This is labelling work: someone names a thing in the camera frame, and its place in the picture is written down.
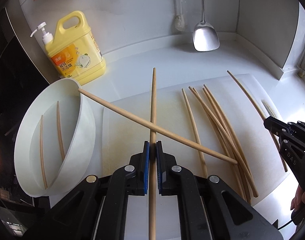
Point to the white cutting board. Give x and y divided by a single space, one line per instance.
179 110

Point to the wooden chopstick on board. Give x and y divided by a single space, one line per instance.
196 134

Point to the yellow dish soap bottle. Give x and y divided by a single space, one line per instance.
72 49

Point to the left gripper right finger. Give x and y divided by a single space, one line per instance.
190 190

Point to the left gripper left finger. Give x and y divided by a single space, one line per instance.
130 180

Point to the chopstick in bowl left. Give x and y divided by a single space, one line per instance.
42 153

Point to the diagonal wooden chopstick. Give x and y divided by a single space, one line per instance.
156 128

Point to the right human hand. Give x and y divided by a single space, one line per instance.
298 199

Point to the white bottle brush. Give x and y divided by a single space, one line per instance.
179 18

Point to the chopstick in bowl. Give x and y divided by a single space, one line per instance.
42 153
60 139

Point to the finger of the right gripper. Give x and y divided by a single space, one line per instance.
280 129

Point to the white round bowl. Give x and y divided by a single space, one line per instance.
78 132

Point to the steel spatula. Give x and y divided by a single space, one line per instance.
205 37

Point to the chopstick in bowl right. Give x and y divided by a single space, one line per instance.
60 139

